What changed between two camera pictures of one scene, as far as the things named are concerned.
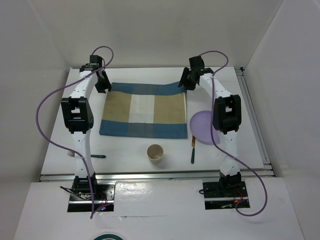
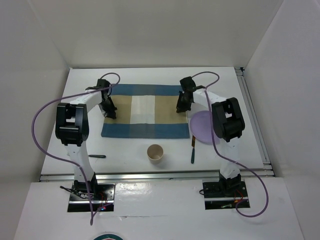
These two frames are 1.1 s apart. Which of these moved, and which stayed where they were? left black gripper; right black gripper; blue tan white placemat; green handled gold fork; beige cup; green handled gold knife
Moved: left black gripper; right black gripper
Stayed: beige cup; blue tan white placemat; green handled gold fork; green handled gold knife
